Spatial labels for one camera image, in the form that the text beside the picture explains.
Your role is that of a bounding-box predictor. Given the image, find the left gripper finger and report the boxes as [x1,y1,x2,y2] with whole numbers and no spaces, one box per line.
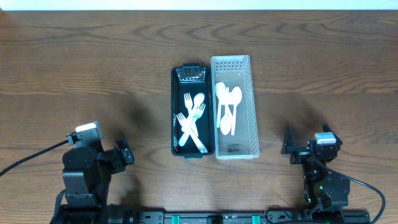
[121,148,134,165]
[116,133,129,149]

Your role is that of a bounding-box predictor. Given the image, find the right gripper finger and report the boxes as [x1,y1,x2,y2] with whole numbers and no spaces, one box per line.
[280,124,295,155]
[322,122,343,146]

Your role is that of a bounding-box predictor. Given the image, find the white fork pointing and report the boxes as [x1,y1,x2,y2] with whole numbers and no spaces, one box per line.
[177,113,208,153]

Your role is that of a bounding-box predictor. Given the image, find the white spoon bowl down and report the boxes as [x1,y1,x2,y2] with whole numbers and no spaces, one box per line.
[220,87,232,135]

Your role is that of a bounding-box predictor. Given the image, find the white spoon long diagonal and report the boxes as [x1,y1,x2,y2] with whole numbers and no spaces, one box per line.
[230,86,242,136]

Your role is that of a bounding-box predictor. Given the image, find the white fork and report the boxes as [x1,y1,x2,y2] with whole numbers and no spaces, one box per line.
[183,93,198,136]

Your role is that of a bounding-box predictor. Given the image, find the mint green plastic fork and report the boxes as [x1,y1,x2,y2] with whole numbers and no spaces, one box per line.
[177,103,206,151]

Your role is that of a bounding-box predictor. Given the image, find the white spoon small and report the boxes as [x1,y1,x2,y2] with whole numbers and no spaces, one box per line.
[215,82,226,128]

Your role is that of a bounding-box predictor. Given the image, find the clear plastic basket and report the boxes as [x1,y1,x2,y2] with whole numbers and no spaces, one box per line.
[211,55,259,160]

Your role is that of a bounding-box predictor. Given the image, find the black plastic basket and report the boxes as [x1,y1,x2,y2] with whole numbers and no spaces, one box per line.
[171,63,215,159]

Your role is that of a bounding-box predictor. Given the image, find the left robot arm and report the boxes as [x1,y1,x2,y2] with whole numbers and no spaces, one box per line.
[50,131,139,224]

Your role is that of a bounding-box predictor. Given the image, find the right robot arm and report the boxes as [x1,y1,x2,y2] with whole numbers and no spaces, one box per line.
[280,123,350,223]

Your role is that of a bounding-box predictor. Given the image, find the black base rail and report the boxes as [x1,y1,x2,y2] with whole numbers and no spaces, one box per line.
[105,203,371,224]

